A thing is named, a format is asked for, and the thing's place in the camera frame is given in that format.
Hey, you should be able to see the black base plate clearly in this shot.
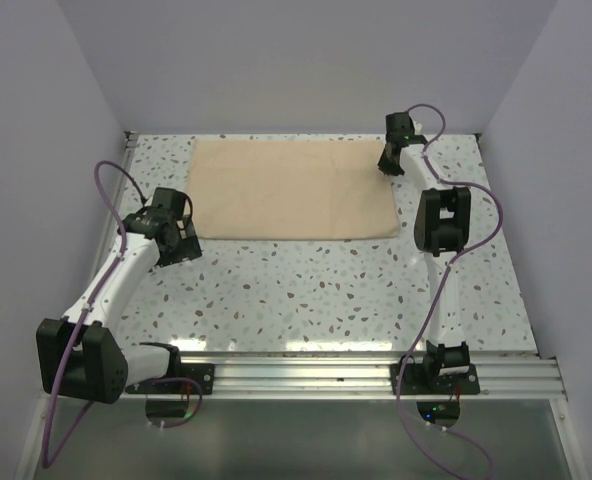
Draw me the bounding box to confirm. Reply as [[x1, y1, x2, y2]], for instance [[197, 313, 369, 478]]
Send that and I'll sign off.
[[125, 363, 216, 396], [389, 354, 481, 395]]

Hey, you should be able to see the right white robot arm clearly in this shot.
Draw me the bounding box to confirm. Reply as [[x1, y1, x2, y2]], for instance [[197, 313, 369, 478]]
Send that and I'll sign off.
[[378, 112, 471, 393]]

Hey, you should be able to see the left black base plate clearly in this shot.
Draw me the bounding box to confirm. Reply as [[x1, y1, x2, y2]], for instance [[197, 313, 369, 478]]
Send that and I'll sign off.
[[125, 363, 216, 396]]

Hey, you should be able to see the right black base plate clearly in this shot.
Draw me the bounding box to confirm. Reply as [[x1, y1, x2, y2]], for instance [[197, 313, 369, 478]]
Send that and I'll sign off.
[[389, 354, 481, 395]]

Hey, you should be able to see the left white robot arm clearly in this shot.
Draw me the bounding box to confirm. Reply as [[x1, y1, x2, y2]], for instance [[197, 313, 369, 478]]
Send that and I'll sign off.
[[36, 187, 202, 404]]

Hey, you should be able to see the aluminium front rail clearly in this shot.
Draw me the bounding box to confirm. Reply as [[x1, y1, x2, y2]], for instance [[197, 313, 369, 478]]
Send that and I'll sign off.
[[40, 349, 562, 401]]

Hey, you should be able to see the beige cloth wrap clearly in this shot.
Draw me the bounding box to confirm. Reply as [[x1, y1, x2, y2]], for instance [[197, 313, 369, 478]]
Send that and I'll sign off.
[[186, 140, 398, 240]]

